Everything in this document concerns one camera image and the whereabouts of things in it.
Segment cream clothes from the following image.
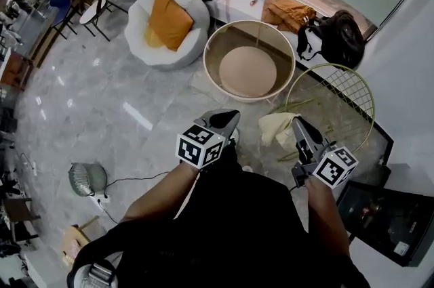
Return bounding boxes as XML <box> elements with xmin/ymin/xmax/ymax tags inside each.
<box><xmin>258</xmin><ymin>112</ymin><xmax>302</xmax><ymax>150</ymax></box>

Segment round beige laundry basket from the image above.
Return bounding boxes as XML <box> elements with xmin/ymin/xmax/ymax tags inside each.
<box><xmin>202</xmin><ymin>20</ymin><xmax>296</xmax><ymax>103</ymax></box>

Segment white shoulder pack with buckle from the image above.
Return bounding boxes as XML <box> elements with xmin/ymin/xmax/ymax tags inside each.
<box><xmin>67</xmin><ymin>259</ymin><xmax>118</xmax><ymax>288</ymax></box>

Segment black metal chair white seat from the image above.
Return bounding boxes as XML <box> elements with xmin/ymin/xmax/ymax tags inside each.
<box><xmin>79</xmin><ymin>0</ymin><xmax>130</xmax><ymax>43</ymax></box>

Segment blue chair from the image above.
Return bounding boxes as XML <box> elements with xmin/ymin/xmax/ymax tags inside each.
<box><xmin>49</xmin><ymin>0</ymin><xmax>77</xmax><ymax>40</ymax></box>

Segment black backpack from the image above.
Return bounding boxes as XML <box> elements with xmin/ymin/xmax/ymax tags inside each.
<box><xmin>296</xmin><ymin>9</ymin><xmax>366</xmax><ymax>70</ymax></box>

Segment black power cable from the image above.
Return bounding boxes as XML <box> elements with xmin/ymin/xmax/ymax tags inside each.
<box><xmin>98</xmin><ymin>171</ymin><xmax>170</xmax><ymax>225</ymax></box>

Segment brown jacket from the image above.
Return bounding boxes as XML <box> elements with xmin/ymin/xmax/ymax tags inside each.
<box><xmin>260</xmin><ymin>0</ymin><xmax>317</xmax><ymax>35</ymax></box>

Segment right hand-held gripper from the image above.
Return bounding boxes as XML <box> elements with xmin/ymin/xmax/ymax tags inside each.
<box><xmin>291</xmin><ymin>117</ymin><xmax>359</xmax><ymax>189</ymax></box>

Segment low glass counter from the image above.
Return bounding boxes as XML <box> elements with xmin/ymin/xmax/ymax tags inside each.
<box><xmin>15</xmin><ymin>5</ymin><xmax>60</xmax><ymax>67</ymax></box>

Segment yellow cushion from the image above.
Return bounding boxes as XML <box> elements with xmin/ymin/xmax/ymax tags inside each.
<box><xmin>144</xmin><ymin>25</ymin><xmax>160</xmax><ymax>48</ymax></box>

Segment white beanbag chair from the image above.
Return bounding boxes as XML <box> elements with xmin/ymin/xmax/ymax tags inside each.
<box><xmin>123</xmin><ymin>0</ymin><xmax>211</xmax><ymax>71</ymax></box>

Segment green plastic slotted basket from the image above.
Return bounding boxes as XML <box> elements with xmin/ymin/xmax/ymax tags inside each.
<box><xmin>68</xmin><ymin>162</ymin><xmax>108</xmax><ymax>198</ymax></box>

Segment person's black shirt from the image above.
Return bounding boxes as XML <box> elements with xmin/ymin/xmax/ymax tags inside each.
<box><xmin>67</xmin><ymin>140</ymin><xmax>370</xmax><ymax>288</ymax></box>

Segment person's right forearm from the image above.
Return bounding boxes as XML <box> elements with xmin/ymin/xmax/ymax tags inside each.
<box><xmin>304</xmin><ymin>176</ymin><xmax>351</xmax><ymax>258</ymax></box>

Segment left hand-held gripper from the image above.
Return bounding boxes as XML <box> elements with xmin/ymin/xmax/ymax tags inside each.
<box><xmin>175</xmin><ymin>109</ymin><xmax>241</xmax><ymax>172</ymax></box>

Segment orange cushion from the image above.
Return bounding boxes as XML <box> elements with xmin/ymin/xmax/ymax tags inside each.
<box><xmin>148</xmin><ymin>0</ymin><xmax>195</xmax><ymax>52</ymax></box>

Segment person's left forearm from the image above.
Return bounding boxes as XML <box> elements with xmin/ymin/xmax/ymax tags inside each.
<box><xmin>123</xmin><ymin>161</ymin><xmax>201</xmax><ymax>222</ymax></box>

